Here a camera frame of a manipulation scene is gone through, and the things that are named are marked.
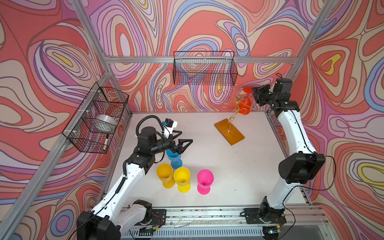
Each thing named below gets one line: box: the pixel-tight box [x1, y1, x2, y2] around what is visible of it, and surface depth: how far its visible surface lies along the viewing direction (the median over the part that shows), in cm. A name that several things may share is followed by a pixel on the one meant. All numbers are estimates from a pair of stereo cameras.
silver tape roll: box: [90, 114, 117, 134], surface depth 74 cm
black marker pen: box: [103, 133, 109, 151], surface depth 75 cm
